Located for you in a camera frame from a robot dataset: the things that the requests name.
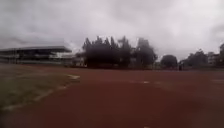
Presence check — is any cluster of tall dark trees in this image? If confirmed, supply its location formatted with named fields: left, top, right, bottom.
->
left=81, top=35, right=158, bottom=70

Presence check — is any red dirt running track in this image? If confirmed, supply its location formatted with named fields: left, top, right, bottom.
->
left=0, top=65, right=224, bottom=128

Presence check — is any round dark tree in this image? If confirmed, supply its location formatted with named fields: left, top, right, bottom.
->
left=160, top=54, right=179, bottom=70

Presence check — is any long low grandstand building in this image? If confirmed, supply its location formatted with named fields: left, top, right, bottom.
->
left=0, top=45, right=77, bottom=65

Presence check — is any row of dark trees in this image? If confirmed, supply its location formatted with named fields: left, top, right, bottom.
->
left=179, top=42, right=224, bottom=69

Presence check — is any dry grass field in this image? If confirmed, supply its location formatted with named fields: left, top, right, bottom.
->
left=0, top=63, right=81, bottom=111

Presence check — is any pale building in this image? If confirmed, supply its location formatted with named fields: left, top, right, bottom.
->
left=207, top=51, right=222, bottom=66

